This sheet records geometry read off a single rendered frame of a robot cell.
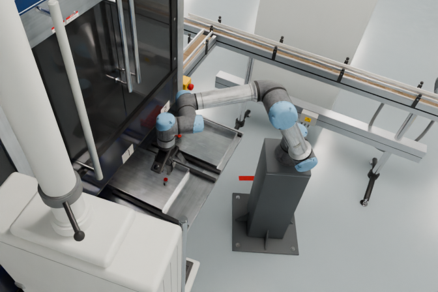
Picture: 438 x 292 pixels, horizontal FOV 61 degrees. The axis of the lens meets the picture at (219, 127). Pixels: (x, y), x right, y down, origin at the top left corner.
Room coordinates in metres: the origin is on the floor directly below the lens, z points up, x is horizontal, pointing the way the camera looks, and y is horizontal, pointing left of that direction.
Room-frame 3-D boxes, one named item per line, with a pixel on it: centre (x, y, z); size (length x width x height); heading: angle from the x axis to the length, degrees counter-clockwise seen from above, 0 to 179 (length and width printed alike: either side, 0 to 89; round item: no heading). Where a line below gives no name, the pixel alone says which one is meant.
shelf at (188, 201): (1.16, 0.20, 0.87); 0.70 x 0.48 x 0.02; 160
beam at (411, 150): (2.04, -0.69, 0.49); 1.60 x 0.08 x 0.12; 70
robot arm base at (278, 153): (1.36, -0.40, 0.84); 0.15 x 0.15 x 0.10
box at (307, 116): (1.98, -0.65, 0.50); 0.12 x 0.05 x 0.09; 70
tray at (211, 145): (1.31, 0.10, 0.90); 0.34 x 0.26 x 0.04; 70
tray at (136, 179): (1.03, 0.33, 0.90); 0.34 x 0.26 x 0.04; 70
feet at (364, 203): (1.83, -1.25, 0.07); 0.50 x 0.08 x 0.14; 160
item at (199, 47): (1.94, 0.27, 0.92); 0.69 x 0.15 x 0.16; 160
